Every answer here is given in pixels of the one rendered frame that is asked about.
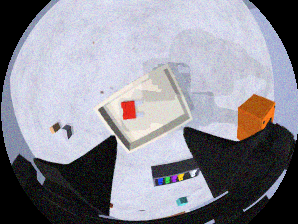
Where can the yellow fuse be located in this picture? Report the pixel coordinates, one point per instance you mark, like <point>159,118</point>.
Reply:
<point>180,176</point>

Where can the white shallow tray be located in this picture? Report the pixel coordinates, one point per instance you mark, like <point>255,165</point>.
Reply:
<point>163,104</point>

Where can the small turquoise block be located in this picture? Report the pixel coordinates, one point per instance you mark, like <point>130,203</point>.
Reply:
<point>182,201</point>

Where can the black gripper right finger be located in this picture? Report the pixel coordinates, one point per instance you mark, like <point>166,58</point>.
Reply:
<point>219,159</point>

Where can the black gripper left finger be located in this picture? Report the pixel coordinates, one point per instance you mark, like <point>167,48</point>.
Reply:
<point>90,176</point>

